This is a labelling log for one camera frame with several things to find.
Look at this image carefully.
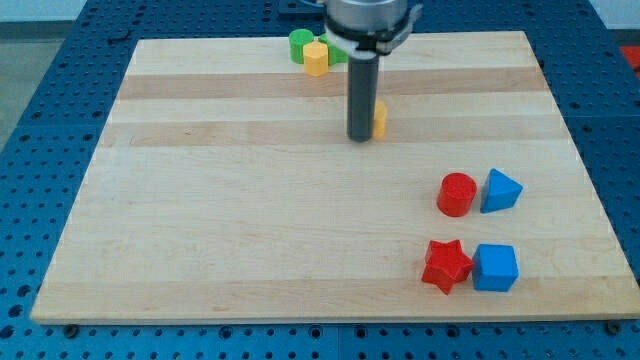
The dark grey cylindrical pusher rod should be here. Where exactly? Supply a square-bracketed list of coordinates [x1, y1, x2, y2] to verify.
[347, 56, 379, 142]

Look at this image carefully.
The yellow heart block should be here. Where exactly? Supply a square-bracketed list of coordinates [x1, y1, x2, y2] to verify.
[372, 100, 388, 140]

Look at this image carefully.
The green star block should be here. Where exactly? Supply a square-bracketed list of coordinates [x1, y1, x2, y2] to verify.
[318, 33, 348, 66]

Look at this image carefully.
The yellow hexagon block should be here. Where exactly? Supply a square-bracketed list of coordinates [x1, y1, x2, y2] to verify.
[303, 41, 329, 77]

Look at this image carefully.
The green cylinder block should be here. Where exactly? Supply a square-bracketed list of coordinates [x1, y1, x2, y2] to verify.
[288, 28, 315, 64]

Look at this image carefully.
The red cylinder block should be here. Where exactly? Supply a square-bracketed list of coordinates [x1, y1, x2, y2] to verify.
[436, 172, 477, 217]

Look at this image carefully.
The light wooden board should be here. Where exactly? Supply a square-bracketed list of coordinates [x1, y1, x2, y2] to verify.
[31, 32, 639, 325]

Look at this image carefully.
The blue triangle block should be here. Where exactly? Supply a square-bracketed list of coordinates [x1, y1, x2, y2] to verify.
[480, 168, 523, 213]

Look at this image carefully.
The red star block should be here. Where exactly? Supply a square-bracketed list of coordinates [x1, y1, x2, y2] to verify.
[421, 239, 474, 295]

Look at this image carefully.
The blue cube block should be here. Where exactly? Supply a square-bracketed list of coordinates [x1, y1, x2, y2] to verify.
[472, 244, 519, 292]

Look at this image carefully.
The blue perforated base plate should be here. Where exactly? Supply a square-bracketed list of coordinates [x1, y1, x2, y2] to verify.
[1, 1, 639, 359]

